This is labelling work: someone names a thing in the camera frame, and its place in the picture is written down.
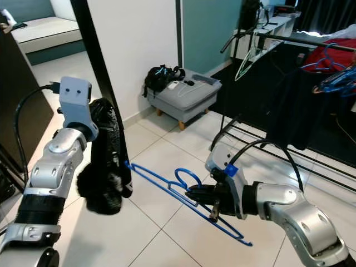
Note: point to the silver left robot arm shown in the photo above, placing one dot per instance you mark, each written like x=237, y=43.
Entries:
x=55, y=172

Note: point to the white plastic bag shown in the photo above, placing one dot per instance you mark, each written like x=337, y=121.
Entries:
x=345, y=32

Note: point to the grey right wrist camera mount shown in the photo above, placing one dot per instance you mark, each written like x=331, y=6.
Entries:
x=217, y=158

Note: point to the small white device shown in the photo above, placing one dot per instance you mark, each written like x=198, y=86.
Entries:
x=176, y=86

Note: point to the black bag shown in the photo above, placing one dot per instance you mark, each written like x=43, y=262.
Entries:
x=250, y=14

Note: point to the black cloth garment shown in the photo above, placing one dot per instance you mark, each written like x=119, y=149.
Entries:
x=105, y=178

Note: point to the black curtain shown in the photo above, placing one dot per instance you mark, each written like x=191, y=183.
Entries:
x=328, y=14

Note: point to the grey upholstered ottoman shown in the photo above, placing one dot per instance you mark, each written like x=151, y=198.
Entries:
x=192, y=97

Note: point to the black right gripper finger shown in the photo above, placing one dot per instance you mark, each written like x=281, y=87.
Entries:
x=206, y=200
x=206, y=191

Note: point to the black door frame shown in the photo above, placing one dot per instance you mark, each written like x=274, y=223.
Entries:
x=95, y=55

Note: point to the mint green hanger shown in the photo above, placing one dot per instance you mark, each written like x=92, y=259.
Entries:
x=246, y=61

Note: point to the black metal clothes rack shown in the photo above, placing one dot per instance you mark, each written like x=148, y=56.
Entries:
x=300, y=40

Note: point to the black digital clock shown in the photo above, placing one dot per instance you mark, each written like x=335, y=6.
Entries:
x=285, y=8

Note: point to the dark brown cabinet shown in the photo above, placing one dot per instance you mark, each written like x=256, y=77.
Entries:
x=22, y=111

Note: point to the white mattress bed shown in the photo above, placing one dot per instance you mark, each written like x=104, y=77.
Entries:
x=44, y=30

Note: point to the red cloth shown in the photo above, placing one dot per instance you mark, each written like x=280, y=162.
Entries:
x=339, y=53

